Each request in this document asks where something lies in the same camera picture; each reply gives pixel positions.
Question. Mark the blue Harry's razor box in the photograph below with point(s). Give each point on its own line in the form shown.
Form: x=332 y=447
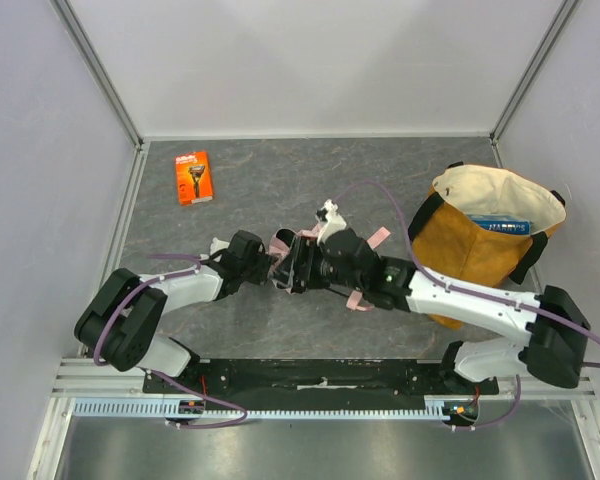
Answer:
x=506 y=224

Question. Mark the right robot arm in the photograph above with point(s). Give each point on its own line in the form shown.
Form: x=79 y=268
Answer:
x=541 y=334

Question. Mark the orange canvas tote bag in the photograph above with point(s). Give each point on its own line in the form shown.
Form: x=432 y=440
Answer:
x=446 y=239

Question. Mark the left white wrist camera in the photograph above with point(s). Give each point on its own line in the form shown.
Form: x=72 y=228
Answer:
x=217 y=245

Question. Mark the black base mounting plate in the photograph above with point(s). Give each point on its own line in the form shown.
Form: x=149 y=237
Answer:
x=327 y=384

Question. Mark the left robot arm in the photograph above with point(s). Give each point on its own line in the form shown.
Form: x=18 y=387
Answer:
x=120 y=324

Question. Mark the white slotted cable duct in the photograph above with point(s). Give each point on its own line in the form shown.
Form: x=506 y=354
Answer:
x=185 y=409

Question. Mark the orange Gillette razor box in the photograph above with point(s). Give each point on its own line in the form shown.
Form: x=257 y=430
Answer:
x=193 y=178

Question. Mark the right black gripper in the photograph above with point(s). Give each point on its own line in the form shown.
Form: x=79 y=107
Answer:
x=301 y=265

